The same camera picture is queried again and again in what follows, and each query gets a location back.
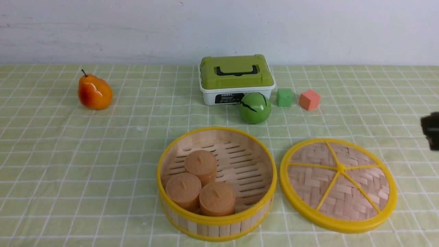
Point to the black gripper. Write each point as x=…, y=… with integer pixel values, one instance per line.
x=430, y=128

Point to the woven bamboo steamer lid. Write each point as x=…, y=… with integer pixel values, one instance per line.
x=338, y=185

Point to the green lid white storage box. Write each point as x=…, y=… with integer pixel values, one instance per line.
x=225, y=80

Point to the bamboo steamer basket yellow rim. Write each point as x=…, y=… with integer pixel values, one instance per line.
x=243, y=162

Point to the orange cube block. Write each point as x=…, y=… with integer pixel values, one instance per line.
x=309, y=100

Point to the green cube block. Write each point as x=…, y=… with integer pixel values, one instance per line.
x=284, y=97

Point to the green toy watermelon ball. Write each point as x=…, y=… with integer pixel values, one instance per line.
x=254, y=108

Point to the front right orange candle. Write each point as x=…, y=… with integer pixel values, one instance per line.
x=217, y=199

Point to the orange candle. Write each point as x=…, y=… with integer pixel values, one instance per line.
x=203, y=164
x=184, y=189
x=217, y=199

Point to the back orange candle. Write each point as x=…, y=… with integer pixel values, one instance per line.
x=203, y=164

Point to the front left orange candle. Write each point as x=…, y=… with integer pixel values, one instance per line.
x=184, y=189

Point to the orange toy pear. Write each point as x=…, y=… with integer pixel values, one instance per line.
x=93, y=92

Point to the green checkered tablecloth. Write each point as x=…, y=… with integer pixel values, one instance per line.
x=76, y=177

